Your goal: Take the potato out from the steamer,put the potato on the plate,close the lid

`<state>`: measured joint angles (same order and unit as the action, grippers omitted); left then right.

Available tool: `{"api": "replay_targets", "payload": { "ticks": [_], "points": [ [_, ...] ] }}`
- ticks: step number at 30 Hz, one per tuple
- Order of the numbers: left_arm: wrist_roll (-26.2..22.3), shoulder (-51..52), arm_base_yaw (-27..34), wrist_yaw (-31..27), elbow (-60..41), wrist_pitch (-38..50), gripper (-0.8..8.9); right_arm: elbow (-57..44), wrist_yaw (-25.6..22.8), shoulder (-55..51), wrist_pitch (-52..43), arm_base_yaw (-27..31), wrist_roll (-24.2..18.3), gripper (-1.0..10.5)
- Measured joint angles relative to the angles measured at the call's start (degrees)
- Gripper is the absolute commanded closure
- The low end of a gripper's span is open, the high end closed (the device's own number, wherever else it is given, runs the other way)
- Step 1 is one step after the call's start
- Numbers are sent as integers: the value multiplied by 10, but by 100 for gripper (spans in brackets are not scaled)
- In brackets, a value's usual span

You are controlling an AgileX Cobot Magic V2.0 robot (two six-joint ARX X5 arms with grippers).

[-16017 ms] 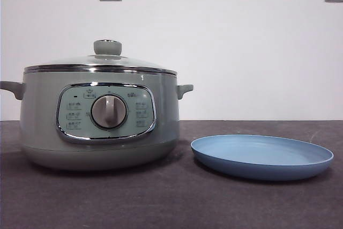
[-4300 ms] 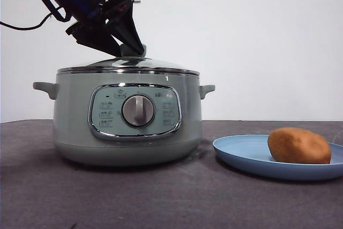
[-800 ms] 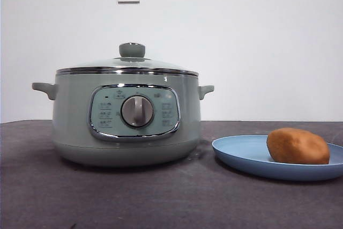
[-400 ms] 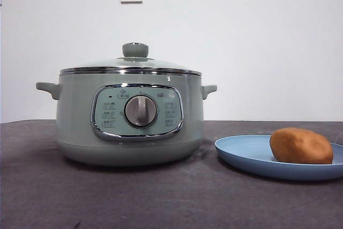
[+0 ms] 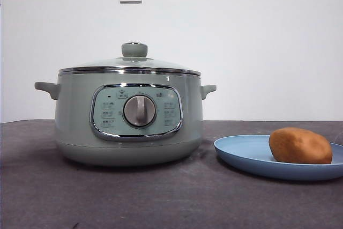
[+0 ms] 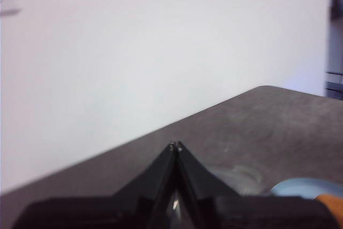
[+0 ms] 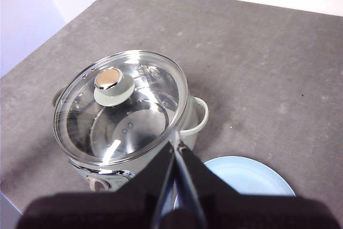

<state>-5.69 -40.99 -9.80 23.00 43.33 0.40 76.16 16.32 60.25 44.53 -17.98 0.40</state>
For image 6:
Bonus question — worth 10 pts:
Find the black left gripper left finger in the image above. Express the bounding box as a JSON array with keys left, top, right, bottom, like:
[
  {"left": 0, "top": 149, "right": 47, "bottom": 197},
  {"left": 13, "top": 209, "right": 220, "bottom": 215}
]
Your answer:
[{"left": 114, "top": 141, "right": 177, "bottom": 214}]

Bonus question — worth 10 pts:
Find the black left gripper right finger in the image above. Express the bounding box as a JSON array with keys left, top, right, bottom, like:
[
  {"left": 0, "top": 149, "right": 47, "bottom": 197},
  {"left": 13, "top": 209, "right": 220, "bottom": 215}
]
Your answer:
[{"left": 176, "top": 141, "right": 240, "bottom": 225}]

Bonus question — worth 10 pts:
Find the glass lid with green knob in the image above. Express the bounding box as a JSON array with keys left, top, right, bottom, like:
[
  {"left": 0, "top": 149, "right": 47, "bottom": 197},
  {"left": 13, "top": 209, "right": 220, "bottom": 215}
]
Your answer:
[{"left": 210, "top": 164, "right": 272, "bottom": 196}]

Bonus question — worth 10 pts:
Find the brown potato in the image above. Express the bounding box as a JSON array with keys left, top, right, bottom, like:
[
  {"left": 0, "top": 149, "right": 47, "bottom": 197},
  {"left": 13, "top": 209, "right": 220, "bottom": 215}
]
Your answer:
[{"left": 315, "top": 193, "right": 343, "bottom": 229}]

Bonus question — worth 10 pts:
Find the blue round plate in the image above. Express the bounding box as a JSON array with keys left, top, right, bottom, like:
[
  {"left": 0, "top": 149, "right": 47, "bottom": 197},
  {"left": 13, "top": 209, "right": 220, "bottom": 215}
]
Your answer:
[{"left": 270, "top": 177, "right": 343, "bottom": 201}]

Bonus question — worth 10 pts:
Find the dark metal rack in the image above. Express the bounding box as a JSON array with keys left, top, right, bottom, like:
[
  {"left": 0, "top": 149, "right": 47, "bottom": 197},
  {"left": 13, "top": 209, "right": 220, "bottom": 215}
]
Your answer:
[{"left": 325, "top": 0, "right": 343, "bottom": 99}]

